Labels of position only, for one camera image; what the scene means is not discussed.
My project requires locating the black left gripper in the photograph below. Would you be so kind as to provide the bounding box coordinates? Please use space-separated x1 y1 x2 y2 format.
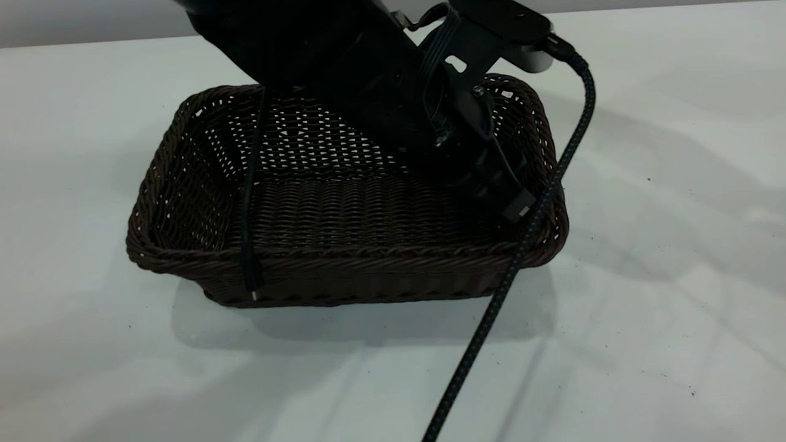
264 17 537 223

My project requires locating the black woven wicker basket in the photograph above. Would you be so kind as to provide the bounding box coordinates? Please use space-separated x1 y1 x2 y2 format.
126 74 570 308

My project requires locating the black braided left camera cable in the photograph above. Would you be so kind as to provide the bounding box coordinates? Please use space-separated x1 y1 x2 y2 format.
421 37 597 442

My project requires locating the black gripper wire bundle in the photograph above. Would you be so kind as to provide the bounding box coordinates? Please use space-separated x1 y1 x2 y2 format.
414 9 461 133

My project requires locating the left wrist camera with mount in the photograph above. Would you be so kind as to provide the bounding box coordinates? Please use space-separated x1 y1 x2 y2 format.
421 0 556 93

